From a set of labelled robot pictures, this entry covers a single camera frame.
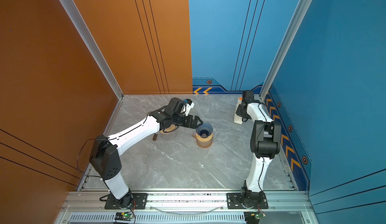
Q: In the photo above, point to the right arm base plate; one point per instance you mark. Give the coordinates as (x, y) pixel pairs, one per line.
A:
(238, 200)

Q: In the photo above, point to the orange glass pitcher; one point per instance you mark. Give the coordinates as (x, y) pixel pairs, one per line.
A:
(203, 144)

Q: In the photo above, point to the green circuit board left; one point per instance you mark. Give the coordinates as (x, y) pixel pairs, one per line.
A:
(124, 218)

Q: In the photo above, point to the green circuit board right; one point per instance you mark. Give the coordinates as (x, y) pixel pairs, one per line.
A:
(253, 217)

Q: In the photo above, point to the aluminium corner post right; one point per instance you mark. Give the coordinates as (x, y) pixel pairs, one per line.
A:
(295, 22)

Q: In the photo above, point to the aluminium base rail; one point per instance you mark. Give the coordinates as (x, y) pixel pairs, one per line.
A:
(187, 206)

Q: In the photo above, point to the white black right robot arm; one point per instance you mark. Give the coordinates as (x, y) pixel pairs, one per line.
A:
(264, 144)

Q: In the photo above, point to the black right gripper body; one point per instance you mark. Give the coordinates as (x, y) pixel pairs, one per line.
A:
(241, 113)

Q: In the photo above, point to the blue glass ribbed dripper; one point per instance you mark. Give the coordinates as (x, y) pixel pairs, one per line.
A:
(204, 130)

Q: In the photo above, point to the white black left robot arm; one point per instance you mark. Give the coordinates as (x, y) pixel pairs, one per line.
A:
(106, 150)

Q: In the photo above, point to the aluminium corner post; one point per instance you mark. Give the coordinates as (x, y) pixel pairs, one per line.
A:
(84, 32)
(295, 22)

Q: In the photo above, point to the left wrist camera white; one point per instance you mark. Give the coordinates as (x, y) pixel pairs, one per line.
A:
(189, 104)

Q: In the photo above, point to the aluminium corner post left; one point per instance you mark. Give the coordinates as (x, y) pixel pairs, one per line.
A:
(84, 32)

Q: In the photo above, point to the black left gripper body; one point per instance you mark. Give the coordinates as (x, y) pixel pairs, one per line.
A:
(189, 124)

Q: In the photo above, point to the green circuit board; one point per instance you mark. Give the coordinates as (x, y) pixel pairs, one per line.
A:
(124, 218)
(253, 217)

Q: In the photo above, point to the wooden dripper ring stand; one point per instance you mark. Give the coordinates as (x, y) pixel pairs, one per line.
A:
(170, 129)

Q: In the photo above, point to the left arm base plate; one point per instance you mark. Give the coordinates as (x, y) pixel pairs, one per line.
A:
(135, 201)

